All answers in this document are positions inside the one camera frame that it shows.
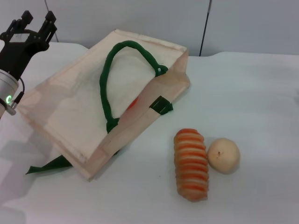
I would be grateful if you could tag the orange with stem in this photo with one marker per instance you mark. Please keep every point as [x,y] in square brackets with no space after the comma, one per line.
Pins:
[133,103]

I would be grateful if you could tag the orange striped bread loaf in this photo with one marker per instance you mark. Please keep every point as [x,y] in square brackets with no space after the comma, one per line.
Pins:
[190,163]

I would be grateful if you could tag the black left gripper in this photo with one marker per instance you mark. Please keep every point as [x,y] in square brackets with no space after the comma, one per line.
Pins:
[16,51]

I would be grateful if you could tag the pale yellow round pear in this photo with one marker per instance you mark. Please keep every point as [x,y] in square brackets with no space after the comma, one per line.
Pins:
[223,155]

